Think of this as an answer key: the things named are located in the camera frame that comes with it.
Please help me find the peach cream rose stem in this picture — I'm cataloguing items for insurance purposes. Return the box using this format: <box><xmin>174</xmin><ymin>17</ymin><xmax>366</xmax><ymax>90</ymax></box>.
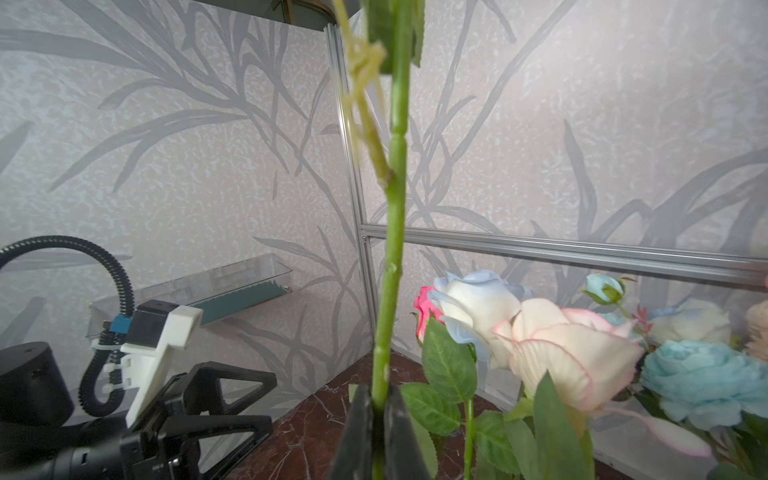
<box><xmin>333</xmin><ymin>1</ymin><xmax>425</xmax><ymax>479</ymax></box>

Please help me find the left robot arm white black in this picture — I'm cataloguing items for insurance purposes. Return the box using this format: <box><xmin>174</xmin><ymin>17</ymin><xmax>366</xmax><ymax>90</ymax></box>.
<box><xmin>1</xmin><ymin>235</ymin><xmax>277</xmax><ymax>479</ymax></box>

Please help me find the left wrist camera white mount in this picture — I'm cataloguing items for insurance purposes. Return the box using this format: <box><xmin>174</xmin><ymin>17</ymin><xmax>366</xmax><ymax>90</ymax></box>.
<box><xmin>92</xmin><ymin>300</ymin><xmax>203</xmax><ymax>426</ymax></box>

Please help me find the blue white rose stem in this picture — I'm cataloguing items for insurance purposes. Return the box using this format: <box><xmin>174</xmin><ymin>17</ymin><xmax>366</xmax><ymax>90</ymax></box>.
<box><xmin>647</xmin><ymin>297</ymin><xmax>732</xmax><ymax>346</ymax></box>

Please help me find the cream white rose stem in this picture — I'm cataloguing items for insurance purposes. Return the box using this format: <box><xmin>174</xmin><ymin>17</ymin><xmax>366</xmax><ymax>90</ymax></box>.
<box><xmin>473</xmin><ymin>298</ymin><xmax>714</xmax><ymax>480</ymax></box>

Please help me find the clear plastic wall shelf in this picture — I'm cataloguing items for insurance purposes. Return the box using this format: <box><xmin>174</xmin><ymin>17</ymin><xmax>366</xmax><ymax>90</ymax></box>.
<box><xmin>85</xmin><ymin>251</ymin><xmax>294</xmax><ymax>338</ymax></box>

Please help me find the light blue white rose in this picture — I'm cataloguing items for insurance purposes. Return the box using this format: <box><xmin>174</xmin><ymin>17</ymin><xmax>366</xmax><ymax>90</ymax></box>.
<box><xmin>404</xmin><ymin>270</ymin><xmax>530</xmax><ymax>479</ymax></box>

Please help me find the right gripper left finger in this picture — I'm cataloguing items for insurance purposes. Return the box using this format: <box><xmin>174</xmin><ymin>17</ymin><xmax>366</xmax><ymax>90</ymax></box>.
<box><xmin>328</xmin><ymin>384</ymin><xmax>374</xmax><ymax>480</ymax></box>

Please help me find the horizontal aluminium frame bar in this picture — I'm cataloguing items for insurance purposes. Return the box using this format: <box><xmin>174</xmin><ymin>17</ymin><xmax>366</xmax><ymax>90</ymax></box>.
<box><xmin>359</xmin><ymin>223</ymin><xmax>768</xmax><ymax>288</ymax></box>

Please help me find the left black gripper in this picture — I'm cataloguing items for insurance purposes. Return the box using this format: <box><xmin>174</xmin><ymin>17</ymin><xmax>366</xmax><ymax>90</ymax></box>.
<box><xmin>120</xmin><ymin>362</ymin><xmax>277</xmax><ymax>479</ymax></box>

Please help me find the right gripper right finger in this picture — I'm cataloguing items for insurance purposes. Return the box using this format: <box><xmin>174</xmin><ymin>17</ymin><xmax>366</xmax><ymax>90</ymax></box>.
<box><xmin>383</xmin><ymin>384</ymin><xmax>430</xmax><ymax>480</ymax></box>

